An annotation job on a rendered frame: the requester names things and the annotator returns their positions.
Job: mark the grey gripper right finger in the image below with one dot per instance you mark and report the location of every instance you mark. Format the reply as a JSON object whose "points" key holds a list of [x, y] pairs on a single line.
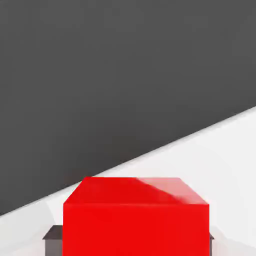
{"points": [[211, 247]]}

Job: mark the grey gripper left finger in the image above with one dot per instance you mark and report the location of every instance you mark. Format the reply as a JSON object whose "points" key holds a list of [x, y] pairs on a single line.
{"points": [[53, 243]]}

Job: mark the small red cube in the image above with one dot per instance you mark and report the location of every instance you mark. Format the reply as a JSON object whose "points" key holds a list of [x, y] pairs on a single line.
{"points": [[136, 226]]}

